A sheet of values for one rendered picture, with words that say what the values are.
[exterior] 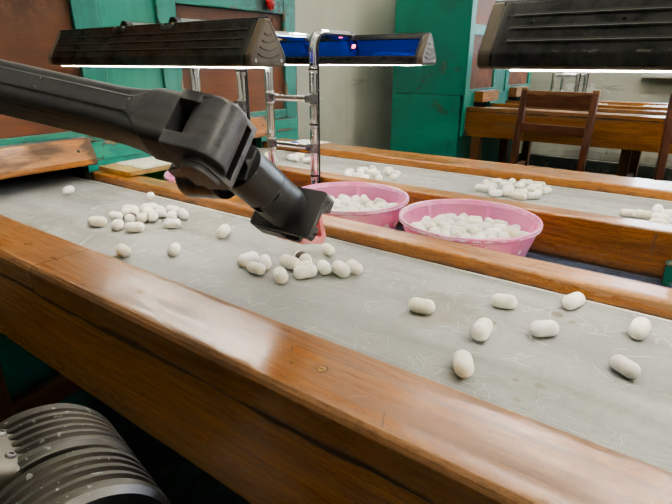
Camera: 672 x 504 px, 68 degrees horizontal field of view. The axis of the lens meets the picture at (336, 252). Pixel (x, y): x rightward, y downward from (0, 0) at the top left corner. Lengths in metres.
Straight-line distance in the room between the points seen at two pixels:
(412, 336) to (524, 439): 0.21
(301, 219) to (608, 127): 2.81
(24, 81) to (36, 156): 0.79
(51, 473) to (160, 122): 0.32
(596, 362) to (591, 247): 0.49
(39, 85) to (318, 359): 0.41
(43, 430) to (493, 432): 0.35
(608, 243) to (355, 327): 0.61
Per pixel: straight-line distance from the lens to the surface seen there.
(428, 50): 1.30
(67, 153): 1.46
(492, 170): 1.48
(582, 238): 1.09
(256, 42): 0.82
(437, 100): 3.58
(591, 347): 0.65
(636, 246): 1.08
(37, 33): 1.51
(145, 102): 0.57
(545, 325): 0.64
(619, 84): 5.64
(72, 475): 0.40
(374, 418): 0.45
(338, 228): 0.91
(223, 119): 0.53
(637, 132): 3.29
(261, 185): 0.57
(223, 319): 0.60
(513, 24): 0.62
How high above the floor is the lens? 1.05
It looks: 21 degrees down
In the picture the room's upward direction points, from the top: straight up
